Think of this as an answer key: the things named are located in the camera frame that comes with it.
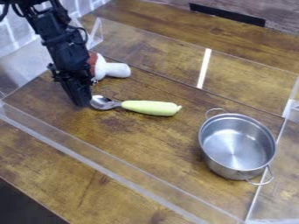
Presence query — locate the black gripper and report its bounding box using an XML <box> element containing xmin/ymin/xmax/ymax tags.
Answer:
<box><xmin>41</xmin><ymin>29</ymin><xmax>92</xmax><ymax>107</ymax></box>

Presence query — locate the green handled metal spoon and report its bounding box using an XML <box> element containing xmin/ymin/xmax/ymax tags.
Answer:
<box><xmin>90</xmin><ymin>95</ymin><xmax>183</xmax><ymax>116</ymax></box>

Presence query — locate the stainless steel pot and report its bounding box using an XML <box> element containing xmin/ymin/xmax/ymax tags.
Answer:
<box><xmin>199</xmin><ymin>108</ymin><xmax>276</xmax><ymax>186</ymax></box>

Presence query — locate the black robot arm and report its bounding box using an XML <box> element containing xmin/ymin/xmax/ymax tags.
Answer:
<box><xmin>0</xmin><ymin>0</ymin><xmax>94</xmax><ymax>107</ymax></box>

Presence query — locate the red white toy mushroom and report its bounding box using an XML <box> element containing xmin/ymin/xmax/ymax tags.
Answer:
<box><xmin>88</xmin><ymin>52</ymin><xmax>131</xmax><ymax>83</ymax></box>

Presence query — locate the black strip on table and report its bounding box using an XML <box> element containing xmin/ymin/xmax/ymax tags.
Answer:
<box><xmin>190</xmin><ymin>3</ymin><xmax>267</xmax><ymax>27</ymax></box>

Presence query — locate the clear acrylic enclosure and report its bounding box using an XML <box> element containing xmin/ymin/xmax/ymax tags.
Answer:
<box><xmin>0</xmin><ymin>0</ymin><xmax>299</xmax><ymax>224</ymax></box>

